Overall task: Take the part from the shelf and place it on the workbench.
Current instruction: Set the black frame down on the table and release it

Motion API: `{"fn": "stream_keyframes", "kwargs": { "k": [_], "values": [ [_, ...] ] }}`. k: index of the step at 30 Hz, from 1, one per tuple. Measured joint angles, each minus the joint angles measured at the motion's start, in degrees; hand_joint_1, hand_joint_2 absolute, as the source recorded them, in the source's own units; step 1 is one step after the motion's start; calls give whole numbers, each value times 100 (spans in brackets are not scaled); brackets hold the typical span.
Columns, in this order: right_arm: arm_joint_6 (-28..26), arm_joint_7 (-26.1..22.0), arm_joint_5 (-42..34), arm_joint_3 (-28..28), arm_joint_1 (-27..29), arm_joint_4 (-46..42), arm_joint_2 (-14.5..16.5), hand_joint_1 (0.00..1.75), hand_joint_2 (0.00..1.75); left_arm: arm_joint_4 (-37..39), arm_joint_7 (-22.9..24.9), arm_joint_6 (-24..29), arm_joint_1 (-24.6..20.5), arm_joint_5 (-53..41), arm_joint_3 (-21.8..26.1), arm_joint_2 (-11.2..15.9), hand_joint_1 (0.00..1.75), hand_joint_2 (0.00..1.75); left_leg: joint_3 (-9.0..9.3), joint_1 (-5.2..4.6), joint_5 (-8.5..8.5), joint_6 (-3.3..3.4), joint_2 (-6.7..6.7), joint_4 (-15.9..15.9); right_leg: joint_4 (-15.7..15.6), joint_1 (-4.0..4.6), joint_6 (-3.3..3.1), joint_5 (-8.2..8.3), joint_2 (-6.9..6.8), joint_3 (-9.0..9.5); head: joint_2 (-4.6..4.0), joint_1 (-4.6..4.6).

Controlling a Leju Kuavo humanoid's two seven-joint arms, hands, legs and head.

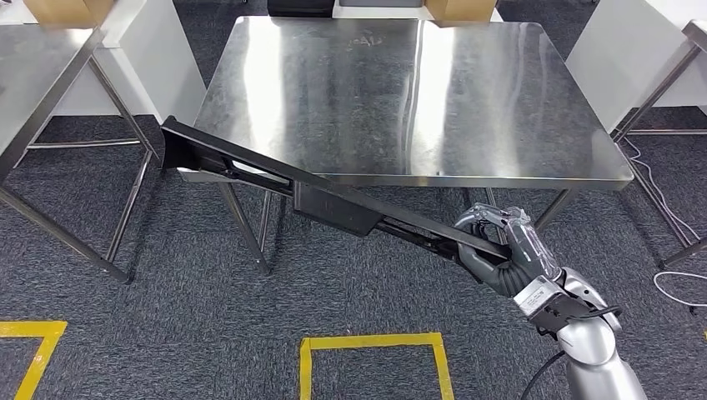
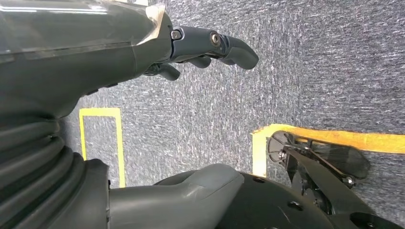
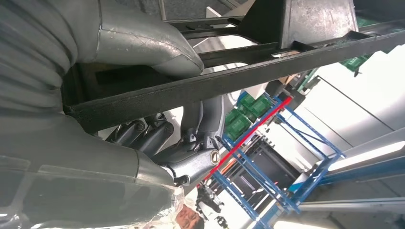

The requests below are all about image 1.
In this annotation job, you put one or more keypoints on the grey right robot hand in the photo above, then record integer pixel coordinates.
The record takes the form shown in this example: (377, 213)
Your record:
(530, 248)

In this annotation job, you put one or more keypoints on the long black plastic panel part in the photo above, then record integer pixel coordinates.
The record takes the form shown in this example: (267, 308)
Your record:
(337, 212)

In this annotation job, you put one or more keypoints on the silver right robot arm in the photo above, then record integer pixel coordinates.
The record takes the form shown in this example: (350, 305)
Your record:
(596, 353)

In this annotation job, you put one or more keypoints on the steel workbench table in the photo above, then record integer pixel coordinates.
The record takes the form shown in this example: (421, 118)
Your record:
(386, 99)

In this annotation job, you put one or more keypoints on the yellow floor tape square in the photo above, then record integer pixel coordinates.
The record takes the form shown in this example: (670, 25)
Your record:
(33, 328)
(375, 341)

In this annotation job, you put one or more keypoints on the cardboard box yellow label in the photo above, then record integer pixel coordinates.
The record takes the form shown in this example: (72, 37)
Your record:
(461, 10)

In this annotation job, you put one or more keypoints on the steel side table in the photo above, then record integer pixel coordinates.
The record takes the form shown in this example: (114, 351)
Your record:
(697, 33)
(27, 72)

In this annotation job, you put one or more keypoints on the black zip case yellow label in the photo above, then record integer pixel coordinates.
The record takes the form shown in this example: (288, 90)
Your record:
(301, 8)

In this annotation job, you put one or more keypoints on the plain cardboard box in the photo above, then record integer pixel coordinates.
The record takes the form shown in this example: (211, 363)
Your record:
(61, 11)

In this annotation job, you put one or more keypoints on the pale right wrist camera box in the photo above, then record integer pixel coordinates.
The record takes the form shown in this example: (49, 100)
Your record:
(533, 298)

